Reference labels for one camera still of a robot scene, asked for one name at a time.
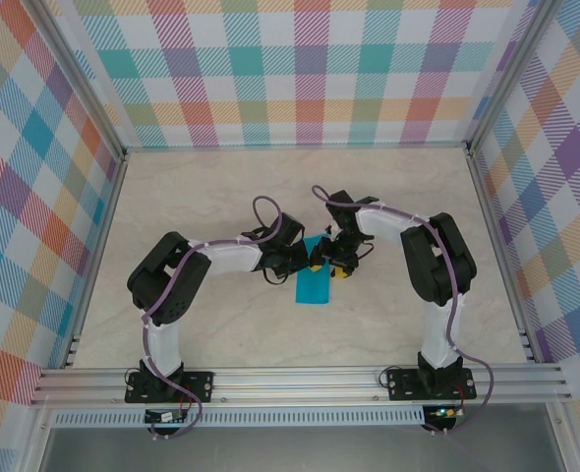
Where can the blue paper sheet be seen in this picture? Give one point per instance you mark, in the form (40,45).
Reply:
(312,290)

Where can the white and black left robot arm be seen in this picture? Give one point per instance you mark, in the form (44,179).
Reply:
(172,275)

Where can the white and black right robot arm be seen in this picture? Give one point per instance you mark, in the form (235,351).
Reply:
(442,265)

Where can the right small circuit board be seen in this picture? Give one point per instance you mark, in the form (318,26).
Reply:
(445,413)

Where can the small circuit board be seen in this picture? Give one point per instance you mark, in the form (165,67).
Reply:
(445,413)
(164,417)

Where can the left small circuit board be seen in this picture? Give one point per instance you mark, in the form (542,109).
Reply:
(164,417)

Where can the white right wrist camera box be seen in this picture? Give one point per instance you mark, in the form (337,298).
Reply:
(336,231)

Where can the wide aluminium frame beam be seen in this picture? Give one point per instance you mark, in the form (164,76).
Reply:
(295,383)

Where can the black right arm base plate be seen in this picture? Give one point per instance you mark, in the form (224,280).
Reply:
(400,386)

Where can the aluminium side rail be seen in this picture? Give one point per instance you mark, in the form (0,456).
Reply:
(497,246)
(99,246)

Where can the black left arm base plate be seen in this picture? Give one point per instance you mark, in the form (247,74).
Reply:
(199,386)

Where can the aluminium corner post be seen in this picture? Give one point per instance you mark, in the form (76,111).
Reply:
(508,74)
(81,74)

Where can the aluminium frame leg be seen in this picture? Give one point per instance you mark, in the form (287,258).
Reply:
(560,442)
(37,442)

